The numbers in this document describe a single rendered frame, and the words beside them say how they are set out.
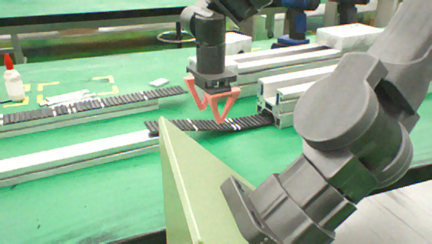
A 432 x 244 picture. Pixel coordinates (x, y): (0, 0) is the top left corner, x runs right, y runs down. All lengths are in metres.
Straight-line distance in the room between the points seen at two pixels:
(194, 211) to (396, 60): 0.23
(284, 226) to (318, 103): 0.12
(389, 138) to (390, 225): 1.20
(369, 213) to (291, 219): 1.25
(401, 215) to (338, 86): 1.29
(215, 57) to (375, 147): 0.43
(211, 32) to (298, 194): 0.43
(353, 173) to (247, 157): 0.40
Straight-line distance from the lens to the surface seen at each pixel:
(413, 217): 1.65
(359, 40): 1.19
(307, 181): 0.37
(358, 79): 0.38
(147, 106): 0.95
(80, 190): 0.70
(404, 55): 0.41
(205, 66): 0.75
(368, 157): 0.38
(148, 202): 0.64
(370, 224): 1.56
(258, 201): 0.38
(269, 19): 4.78
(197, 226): 0.29
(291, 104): 0.85
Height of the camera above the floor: 1.17
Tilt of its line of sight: 27 degrees down
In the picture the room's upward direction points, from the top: straight up
